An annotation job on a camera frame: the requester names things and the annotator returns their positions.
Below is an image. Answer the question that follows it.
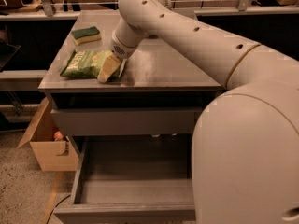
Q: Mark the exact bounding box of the green and yellow sponge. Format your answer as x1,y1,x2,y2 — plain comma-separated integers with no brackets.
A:
71,26,101,45

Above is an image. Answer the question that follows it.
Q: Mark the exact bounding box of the black floor cable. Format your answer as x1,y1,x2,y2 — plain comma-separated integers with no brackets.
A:
45,193,72,224

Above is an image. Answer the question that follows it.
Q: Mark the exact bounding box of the orange object in box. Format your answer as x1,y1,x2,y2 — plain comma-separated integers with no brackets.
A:
53,132,64,141

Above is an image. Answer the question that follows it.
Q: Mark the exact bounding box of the open grey middle drawer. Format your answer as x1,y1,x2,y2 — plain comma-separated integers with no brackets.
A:
54,134,195,224

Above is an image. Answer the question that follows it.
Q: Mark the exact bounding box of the cardboard box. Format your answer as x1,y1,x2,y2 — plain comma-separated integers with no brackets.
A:
18,98,78,171

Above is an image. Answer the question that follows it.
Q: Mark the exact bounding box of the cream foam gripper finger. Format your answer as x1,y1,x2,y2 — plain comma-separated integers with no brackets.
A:
97,54,121,83

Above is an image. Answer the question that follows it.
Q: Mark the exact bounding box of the grey top drawer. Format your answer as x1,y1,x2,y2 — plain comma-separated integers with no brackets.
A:
50,107,202,136

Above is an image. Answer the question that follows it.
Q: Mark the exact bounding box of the green jalapeno chip bag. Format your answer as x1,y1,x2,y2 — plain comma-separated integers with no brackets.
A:
60,50,125,79

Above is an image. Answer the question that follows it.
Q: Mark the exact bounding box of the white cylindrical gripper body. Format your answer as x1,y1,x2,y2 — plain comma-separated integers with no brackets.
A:
109,18,147,59

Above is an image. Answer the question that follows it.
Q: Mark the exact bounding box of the grey drawer cabinet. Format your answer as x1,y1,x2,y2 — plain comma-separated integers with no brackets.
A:
37,8,224,224

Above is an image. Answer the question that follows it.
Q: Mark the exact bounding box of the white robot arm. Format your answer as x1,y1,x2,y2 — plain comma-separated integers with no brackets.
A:
109,0,299,224

